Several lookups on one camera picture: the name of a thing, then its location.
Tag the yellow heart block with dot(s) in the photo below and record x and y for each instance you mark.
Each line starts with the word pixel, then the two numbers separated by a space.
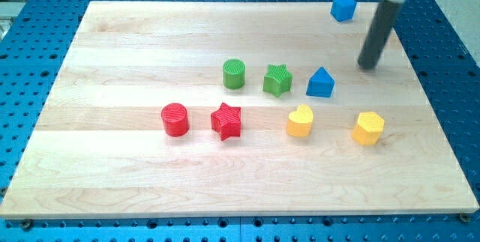
pixel 300 121

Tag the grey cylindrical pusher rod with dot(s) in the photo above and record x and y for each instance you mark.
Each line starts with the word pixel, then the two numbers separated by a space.
pixel 380 28

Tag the yellow hexagon block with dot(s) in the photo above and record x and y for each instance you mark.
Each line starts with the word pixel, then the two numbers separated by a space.
pixel 368 128

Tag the wooden board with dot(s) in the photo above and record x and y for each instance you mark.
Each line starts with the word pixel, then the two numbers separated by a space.
pixel 99 148

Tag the green star block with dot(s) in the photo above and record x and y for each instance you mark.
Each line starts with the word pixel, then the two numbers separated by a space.
pixel 277 80

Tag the green cylinder block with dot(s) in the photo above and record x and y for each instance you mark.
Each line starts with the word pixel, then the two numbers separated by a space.
pixel 233 73

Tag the red star block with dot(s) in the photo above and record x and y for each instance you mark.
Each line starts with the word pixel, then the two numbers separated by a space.
pixel 226 121

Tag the red cylinder block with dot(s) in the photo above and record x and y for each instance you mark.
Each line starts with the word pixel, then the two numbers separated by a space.
pixel 175 119

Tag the blue triangle block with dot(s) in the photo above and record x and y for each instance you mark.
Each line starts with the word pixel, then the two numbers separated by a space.
pixel 321 84

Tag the blue cube block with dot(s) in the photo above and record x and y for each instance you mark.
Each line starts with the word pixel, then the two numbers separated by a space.
pixel 343 10

